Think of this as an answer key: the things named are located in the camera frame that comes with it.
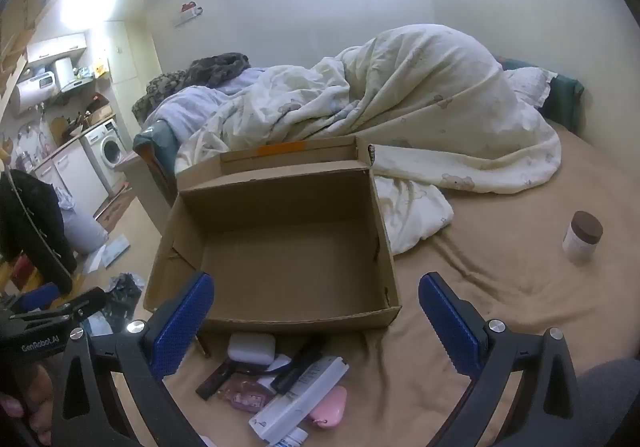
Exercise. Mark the white jar with brown lid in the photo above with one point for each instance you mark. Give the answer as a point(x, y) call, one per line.
point(580, 242)

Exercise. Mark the teal bed frame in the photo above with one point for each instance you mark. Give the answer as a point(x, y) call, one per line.
point(155, 152)

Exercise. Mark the white washing machine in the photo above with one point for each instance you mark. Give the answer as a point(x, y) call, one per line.
point(107, 149)

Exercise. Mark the white rounded case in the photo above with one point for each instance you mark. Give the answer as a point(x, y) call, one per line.
point(250, 347)

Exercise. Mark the black labelled tube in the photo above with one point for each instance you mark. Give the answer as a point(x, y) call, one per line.
point(300, 367)

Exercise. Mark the pink case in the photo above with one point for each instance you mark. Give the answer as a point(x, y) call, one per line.
point(330, 407)

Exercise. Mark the range hood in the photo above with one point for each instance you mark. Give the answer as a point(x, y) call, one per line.
point(70, 77)

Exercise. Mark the brown door rug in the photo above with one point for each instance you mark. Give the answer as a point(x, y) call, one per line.
point(115, 204)

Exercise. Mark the dark brown stick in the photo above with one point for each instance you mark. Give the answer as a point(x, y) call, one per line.
point(212, 382)

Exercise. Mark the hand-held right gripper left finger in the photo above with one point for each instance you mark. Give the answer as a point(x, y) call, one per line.
point(180, 327)

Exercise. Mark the cream printed duvet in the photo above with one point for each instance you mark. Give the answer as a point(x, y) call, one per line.
point(400, 92)

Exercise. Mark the person's left hand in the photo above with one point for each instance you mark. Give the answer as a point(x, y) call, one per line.
point(35, 392)

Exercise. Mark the black plastic bag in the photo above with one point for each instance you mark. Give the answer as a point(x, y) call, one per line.
point(122, 294)

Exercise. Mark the grey white bag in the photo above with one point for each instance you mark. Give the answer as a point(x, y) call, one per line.
point(82, 232)

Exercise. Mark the black jacket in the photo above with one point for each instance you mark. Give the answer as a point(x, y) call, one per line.
point(35, 222)

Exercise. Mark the dark green cushion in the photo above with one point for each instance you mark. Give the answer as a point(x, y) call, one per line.
point(567, 99)

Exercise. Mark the pale lavender blanket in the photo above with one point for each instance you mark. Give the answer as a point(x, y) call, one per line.
point(200, 102)

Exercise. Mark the long white remote control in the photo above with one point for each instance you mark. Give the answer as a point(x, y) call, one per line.
point(300, 402)

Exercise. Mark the white paper tag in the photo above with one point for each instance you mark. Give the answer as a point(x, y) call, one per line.
point(280, 363)

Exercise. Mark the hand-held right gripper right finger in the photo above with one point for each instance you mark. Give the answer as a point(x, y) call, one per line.
point(450, 322)

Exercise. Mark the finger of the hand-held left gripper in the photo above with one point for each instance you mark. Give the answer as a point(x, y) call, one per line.
point(85, 301)

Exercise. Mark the dark patterned blanket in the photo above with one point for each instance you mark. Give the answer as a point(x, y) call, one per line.
point(210, 67)

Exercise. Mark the white water heater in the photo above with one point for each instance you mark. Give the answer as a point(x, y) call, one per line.
point(30, 94)

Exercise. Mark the white wall cabinet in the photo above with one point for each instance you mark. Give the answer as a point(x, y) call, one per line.
point(55, 47)

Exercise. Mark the white pillow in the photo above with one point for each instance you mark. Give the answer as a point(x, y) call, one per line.
point(525, 84)

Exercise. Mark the wall decoration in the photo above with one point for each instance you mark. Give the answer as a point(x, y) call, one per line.
point(189, 13)

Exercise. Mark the papers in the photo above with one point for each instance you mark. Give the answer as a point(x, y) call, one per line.
point(107, 252)

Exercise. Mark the white base cabinet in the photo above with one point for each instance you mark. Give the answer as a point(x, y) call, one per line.
point(75, 177)

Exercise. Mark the cardboard box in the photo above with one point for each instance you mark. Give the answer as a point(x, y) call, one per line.
point(280, 247)

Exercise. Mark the white blue tube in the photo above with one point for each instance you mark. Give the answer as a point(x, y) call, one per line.
point(295, 437)

